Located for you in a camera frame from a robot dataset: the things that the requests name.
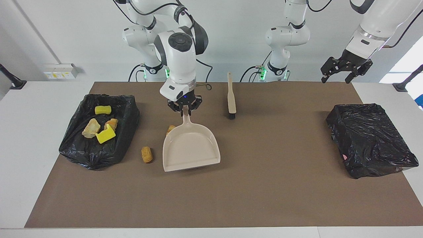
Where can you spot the brown table mat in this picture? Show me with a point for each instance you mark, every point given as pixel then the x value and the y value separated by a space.
pixel 211 205

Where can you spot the green and yellow sponge piece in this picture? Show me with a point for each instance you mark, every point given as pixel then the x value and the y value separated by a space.
pixel 105 135

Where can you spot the white wall socket box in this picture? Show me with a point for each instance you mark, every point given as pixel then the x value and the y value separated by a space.
pixel 59 72

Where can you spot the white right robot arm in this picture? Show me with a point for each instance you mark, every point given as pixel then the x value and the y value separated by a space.
pixel 178 62

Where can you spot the black bag-lined bin pink spot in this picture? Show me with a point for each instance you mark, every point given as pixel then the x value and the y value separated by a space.
pixel 366 138

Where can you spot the orange striped croissant piece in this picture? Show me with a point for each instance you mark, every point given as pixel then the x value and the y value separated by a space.
pixel 111 123

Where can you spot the black camera stand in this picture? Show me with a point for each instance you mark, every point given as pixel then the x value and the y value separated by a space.
pixel 16 84
pixel 401 86

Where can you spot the large yellow sponge piece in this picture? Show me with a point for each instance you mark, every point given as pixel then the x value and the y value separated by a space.
pixel 103 109

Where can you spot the blue object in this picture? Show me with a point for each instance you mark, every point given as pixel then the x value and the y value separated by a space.
pixel 420 101

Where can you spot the whole striped croissant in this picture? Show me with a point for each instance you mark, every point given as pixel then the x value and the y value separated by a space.
pixel 171 128

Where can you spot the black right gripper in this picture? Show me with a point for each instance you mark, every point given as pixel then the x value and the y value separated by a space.
pixel 185 100

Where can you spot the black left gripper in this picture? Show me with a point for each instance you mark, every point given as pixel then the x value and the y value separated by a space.
pixel 352 59

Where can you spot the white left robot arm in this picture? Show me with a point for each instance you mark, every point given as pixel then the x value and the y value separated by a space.
pixel 287 36

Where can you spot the beige plastic dustpan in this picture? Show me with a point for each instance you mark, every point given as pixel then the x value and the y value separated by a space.
pixel 190 148

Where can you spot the beige brush with black bristles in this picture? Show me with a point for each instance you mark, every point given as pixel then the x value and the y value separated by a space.
pixel 231 99

